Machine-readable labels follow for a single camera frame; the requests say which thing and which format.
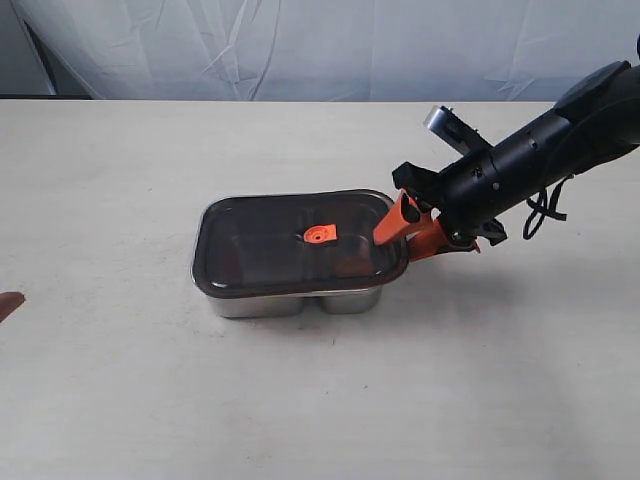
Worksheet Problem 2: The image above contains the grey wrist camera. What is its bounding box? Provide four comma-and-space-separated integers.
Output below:
424, 105, 492, 156

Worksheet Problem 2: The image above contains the yellow toy cheese wedge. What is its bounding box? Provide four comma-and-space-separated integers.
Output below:
332, 252, 375, 278

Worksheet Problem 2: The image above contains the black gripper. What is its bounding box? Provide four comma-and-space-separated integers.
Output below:
373, 152, 507, 262

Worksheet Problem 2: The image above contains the dark transparent lunchbox lid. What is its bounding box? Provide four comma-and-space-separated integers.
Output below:
190, 188, 411, 300

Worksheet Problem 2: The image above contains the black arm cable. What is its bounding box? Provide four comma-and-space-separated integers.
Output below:
522, 177, 574, 240

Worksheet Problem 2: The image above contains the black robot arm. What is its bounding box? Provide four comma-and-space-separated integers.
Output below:
191, 61, 639, 318

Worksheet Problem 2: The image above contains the stainless steel two-compartment lunchbox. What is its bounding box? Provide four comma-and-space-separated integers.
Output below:
189, 187, 396, 320

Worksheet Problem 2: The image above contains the white backdrop cloth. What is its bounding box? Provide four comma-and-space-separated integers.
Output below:
1, 1, 639, 102

